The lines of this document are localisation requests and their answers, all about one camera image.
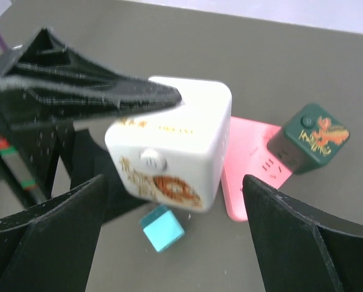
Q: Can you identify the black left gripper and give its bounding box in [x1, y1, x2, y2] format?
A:
[0, 28, 182, 223]

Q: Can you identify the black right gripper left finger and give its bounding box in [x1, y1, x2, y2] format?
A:
[0, 175, 108, 291]

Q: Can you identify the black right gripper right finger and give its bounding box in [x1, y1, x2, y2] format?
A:
[242, 175, 363, 291]

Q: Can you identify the pink triangular power strip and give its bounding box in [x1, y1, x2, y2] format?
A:
[221, 117, 292, 222]

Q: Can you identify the white tiger cube adapter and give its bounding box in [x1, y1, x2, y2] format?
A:
[105, 76, 232, 213]

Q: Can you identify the dark green cube adapter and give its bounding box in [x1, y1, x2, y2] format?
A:
[267, 103, 350, 175]

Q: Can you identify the teal cube charger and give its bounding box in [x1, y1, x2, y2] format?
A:
[140, 205, 185, 252]

